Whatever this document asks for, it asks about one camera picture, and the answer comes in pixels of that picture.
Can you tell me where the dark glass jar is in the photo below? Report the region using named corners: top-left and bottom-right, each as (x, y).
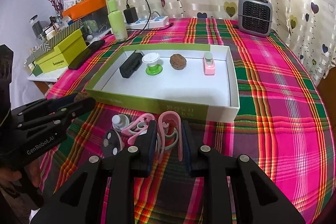
top-left (29, 15), bottom-right (44, 39)

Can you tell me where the black smartphone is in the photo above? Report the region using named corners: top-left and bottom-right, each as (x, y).
top-left (68, 40), bottom-right (105, 70)

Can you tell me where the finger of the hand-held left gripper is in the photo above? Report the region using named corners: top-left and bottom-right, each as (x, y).
top-left (12, 94), bottom-right (79, 119)
top-left (16, 97), bottom-right (96, 132)

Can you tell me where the lime green shoebox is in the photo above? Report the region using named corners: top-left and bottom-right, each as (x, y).
top-left (33, 29), bottom-right (87, 76)

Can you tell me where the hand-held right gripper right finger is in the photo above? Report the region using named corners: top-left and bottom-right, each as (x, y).
top-left (181, 120), bottom-right (306, 224)

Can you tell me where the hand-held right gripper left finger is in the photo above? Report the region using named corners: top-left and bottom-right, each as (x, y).
top-left (30, 120), bottom-right (158, 224)

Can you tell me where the black rectangular case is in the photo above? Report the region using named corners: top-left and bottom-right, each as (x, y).
top-left (119, 50), bottom-right (143, 79)

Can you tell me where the black charger adapter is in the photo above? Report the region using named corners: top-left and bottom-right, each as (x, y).
top-left (123, 7), bottom-right (138, 24)

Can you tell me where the black oval key fob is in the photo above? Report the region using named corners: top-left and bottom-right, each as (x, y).
top-left (102, 129), bottom-right (124, 159)

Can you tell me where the white power strip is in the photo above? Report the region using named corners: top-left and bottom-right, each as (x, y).
top-left (125, 15), bottom-right (169, 29)

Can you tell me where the clear bin with orange lid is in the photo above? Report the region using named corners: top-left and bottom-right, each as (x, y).
top-left (62, 0), bottom-right (111, 38)

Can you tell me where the pink clip with green button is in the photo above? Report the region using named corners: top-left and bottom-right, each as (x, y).
top-left (203, 52), bottom-right (216, 75)

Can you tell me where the person's left hand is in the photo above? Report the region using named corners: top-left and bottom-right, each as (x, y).
top-left (26, 154), bottom-right (42, 188)

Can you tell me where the white and green cardboard box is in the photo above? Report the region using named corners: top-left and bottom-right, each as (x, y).
top-left (84, 43), bottom-right (240, 122)

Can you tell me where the chevron patterned box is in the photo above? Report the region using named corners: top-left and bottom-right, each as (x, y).
top-left (26, 21), bottom-right (84, 62)

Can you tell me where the white side table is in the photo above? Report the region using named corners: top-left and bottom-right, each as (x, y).
top-left (28, 67), bottom-right (70, 83)

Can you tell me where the grey fan heater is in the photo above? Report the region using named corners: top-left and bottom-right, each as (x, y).
top-left (237, 0), bottom-right (273, 37)

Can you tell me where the white disc with green base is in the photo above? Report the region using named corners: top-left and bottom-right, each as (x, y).
top-left (142, 52), bottom-right (163, 75)

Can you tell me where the light green bottle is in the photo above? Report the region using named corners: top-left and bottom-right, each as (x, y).
top-left (107, 0), bottom-right (128, 41)

